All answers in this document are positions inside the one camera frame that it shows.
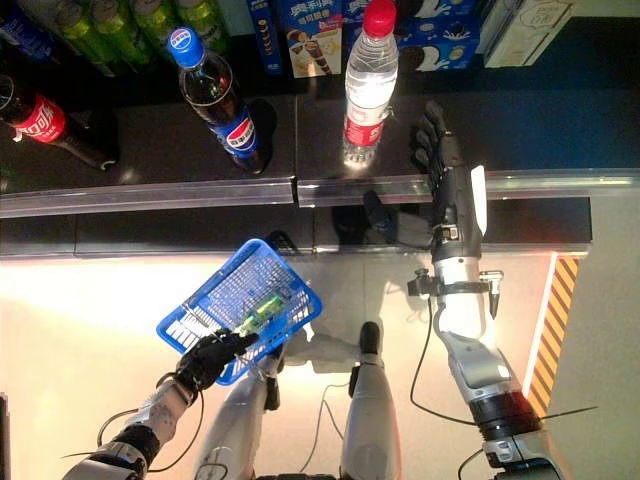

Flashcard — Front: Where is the silver left robot leg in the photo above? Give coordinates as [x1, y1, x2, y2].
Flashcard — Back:
[192, 344, 287, 480]

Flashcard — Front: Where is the small Pepsi bottle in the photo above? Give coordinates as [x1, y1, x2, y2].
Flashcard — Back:
[166, 27, 274, 175]

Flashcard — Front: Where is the blue plastic shopping basket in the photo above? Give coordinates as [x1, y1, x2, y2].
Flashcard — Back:
[155, 238, 324, 386]

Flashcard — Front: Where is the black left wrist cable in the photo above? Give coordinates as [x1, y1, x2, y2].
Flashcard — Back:
[97, 389, 207, 474]

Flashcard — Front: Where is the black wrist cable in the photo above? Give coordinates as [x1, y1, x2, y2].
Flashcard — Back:
[409, 294, 486, 480]
[97, 389, 207, 474]

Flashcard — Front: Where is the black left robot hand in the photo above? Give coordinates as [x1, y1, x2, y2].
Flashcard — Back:
[174, 330, 260, 392]

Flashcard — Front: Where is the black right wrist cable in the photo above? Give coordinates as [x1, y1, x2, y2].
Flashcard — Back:
[409, 294, 486, 480]

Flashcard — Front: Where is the silver right robot leg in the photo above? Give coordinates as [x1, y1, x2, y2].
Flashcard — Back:
[339, 321, 404, 480]

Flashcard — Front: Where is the silver and black motor unit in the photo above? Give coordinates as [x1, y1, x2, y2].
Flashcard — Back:
[407, 268, 505, 321]

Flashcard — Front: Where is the yellow black hazard tape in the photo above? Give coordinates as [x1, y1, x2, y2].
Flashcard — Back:
[527, 257, 582, 419]

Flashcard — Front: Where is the narrow blue biscuit box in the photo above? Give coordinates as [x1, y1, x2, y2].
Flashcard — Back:
[247, 0, 287, 76]

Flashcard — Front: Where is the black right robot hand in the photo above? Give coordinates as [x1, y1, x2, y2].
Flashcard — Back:
[362, 99, 489, 261]

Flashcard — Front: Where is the thin cable between legs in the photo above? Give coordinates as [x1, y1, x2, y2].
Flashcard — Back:
[299, 382, 352, 474]

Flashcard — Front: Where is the clear water bottle red cap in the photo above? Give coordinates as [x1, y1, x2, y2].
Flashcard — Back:
[342, 0, 400, 164]

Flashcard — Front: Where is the Coca-Cola bottle red cap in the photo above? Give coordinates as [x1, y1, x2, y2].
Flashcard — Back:
[0, 74, 120, 172]

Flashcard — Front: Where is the cream carton box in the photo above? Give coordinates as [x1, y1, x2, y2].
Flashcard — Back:
[477, 0, 574, 70]

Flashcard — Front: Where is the silver robot leg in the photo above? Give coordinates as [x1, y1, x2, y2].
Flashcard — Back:
[192, 344, 287, 480]
[339, 321, 404, 480]

